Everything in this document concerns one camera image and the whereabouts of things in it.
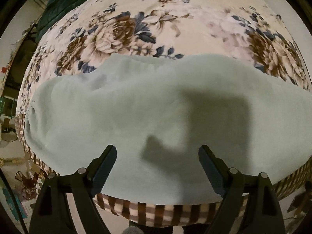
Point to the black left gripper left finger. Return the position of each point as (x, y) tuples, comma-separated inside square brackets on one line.
[(52, 213)]

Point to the floral cream bed blanket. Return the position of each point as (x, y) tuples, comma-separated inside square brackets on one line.
[(86, 36)]

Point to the brown checkered bed sheet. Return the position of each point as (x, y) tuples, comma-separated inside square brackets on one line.
[(165, 216)]

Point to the light green fleece pant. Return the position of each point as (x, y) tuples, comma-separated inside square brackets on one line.
[(158, 113)]

